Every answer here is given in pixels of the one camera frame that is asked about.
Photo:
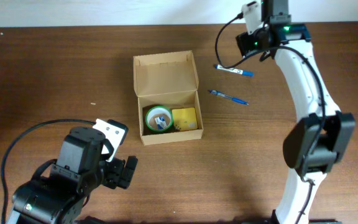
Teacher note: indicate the blue white staples box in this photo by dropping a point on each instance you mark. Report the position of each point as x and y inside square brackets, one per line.
[160, 122]

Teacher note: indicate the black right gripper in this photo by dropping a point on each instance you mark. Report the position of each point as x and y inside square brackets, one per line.
[245, 42]

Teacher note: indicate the blue ballpoint pen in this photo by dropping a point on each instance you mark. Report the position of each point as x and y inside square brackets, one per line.
[236, 100]

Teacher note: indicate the green tape roll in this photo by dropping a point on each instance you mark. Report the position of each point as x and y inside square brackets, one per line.
[155, 112]

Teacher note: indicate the blue white marker pen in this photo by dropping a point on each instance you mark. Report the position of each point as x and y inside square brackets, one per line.
[234, 70]

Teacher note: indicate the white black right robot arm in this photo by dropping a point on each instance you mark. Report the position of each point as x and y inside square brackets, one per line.
[322, 132]

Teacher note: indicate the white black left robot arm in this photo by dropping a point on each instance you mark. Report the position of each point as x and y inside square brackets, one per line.
[57, 195]

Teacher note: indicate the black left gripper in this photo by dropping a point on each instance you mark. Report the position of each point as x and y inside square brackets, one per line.
[125, 172]

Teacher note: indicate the brown cardboard box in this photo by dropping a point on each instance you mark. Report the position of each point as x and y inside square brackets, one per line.
[169, 80]

